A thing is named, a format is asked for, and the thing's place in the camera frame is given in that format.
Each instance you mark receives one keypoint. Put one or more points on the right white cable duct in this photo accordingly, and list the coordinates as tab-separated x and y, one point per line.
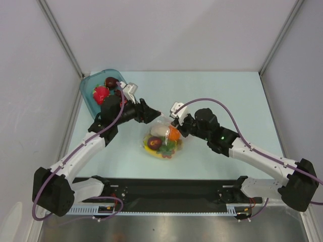
240	209

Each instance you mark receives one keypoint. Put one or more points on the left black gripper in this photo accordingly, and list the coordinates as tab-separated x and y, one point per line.
144	113

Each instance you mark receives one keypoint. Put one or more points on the aluminium rail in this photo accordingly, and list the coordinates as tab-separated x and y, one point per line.
277	200

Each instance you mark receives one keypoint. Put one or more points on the yellow fake banana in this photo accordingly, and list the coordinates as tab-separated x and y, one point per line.
164	152

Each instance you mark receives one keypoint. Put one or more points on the fake orange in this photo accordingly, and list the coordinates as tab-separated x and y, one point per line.
174	134

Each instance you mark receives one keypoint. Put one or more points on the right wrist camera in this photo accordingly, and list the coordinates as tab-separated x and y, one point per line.
179	112

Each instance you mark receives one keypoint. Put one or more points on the dark red fake apple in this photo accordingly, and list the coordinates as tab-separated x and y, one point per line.
111	83

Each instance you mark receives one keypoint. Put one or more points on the teal plastic bin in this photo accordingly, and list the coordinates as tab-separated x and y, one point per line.
89	83

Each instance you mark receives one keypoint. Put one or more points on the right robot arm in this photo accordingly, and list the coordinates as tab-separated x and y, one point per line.
294	182

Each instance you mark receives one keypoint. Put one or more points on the white cable duct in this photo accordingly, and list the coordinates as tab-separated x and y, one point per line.
93	209
240	209

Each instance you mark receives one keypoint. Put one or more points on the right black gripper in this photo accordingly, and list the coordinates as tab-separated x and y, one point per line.
185	123

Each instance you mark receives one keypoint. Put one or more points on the right aluminium frame post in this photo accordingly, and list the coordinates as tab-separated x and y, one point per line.
281	35

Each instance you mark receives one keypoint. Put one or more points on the aluminium frame post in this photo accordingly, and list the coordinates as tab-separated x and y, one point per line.
281	35
44	6

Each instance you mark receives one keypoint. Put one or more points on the left white cable duct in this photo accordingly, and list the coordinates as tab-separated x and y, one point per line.
93	209

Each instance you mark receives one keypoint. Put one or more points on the left aluminium frame post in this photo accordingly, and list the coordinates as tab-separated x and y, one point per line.
44	6

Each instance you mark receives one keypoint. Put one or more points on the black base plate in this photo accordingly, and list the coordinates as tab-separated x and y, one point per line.
178	195

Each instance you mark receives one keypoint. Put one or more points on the dark purple fake fruit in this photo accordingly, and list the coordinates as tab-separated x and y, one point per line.
154	143

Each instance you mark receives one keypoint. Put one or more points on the clear zip top bag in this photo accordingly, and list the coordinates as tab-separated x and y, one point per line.
165	121

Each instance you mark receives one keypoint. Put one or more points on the purple fake grapes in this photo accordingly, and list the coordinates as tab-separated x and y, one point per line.
117	92

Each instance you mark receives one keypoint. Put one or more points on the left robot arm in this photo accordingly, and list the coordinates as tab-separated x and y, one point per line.
54	188

